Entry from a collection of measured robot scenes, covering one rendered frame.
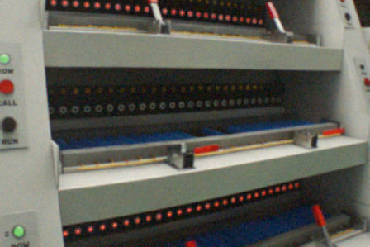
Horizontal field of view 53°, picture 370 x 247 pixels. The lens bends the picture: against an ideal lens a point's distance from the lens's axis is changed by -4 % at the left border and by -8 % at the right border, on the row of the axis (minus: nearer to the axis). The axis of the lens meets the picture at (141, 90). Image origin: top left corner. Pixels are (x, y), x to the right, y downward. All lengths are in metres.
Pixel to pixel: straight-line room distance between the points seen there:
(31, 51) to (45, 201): 0.17
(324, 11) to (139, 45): 0.48
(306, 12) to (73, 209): 0.67
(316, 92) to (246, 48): 0.29
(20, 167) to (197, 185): 0.24
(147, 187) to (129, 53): 0.18
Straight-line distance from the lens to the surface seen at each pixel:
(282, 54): 0.71
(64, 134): 0.61
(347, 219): 0.85
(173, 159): 0.53
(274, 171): 0.63
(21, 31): 0.48
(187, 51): 0.57
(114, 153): 0.52
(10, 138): 0.44
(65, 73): 0.69
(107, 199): 0.47
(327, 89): 0.88
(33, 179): 0.44
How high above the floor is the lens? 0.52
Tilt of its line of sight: 13 degrees up
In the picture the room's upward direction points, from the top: 9 degrees counter-clockwise
